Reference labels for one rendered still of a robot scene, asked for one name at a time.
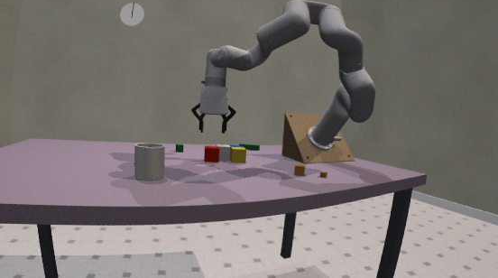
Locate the red cube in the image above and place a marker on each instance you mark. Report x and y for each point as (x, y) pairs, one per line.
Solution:
(211, 154)

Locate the green wooden bar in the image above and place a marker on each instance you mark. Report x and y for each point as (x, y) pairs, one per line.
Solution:
(251, 146)

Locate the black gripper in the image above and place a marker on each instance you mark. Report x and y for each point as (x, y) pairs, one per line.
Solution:
(215, 102)

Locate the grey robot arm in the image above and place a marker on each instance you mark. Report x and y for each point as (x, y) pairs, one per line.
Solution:
(357, 90)

